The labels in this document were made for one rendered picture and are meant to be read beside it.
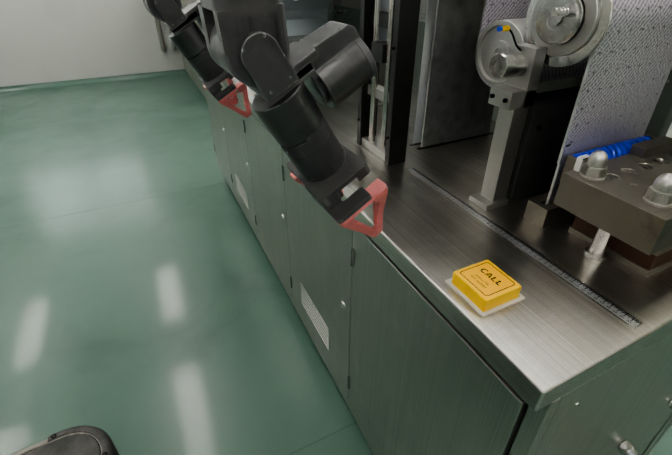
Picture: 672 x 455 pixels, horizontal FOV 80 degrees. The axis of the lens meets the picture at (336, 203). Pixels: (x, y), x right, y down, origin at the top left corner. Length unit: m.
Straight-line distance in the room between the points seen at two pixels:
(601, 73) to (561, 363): 0.46
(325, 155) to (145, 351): 1.53
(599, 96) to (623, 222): 0.22
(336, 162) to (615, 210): 0.45
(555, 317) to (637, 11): 0.48
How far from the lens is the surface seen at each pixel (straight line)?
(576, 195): 0.76
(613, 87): 0.85
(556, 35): 0.77
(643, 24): 0.85
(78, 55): 6.08
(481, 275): 0.65
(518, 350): 0.60
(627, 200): 0.72
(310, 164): 0.44
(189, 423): 1.62
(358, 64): 0.42
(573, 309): 0.69
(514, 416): 0.69
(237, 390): 1.64
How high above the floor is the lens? 1.33
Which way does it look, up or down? 31 degrees down
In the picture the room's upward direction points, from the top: straight up
